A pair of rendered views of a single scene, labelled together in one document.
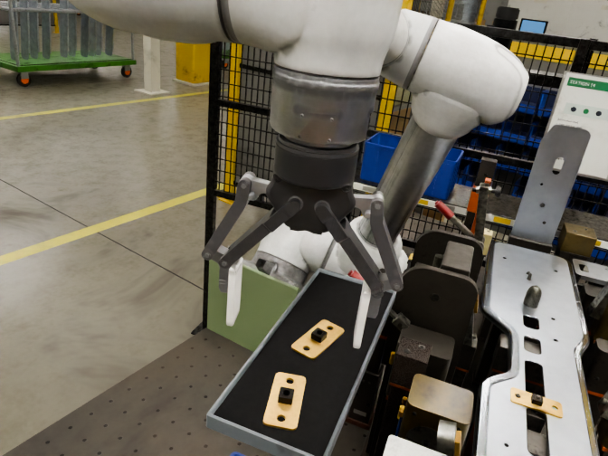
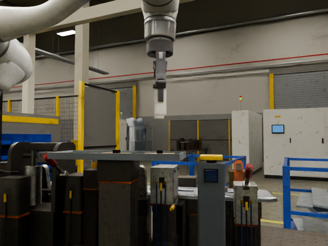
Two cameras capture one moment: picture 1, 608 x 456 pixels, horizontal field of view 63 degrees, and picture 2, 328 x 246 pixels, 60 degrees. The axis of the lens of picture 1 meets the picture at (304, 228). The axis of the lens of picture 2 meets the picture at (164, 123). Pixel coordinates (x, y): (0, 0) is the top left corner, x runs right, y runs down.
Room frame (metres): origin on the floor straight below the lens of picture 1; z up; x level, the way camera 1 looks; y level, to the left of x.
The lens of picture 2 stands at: (0.53, 0.79, 1.21)
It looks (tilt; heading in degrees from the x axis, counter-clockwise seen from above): 3 degrees up; 263
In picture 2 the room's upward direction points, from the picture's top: straight up
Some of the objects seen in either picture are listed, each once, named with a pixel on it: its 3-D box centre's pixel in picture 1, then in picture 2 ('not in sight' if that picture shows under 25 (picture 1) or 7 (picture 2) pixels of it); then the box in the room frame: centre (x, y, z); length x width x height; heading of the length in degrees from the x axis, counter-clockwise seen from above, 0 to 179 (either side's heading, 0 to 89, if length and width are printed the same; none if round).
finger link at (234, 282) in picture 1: (234, 291); (160, 102); (0.44, 0.06, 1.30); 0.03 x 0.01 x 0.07; 175
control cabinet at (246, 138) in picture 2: not in sight; (248, 135); (-3.51, -8.44, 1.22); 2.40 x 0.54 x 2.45; 55
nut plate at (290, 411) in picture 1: (286, 396); (159, 152); (0.44, 0.00, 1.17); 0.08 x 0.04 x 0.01; 175
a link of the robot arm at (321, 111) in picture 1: (322, 105); (160, 32); (0.44, 0.00, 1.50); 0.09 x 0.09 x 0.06
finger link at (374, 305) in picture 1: (384, 294); not in sight; (0.43, -0.09, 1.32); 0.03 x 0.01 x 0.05; 85
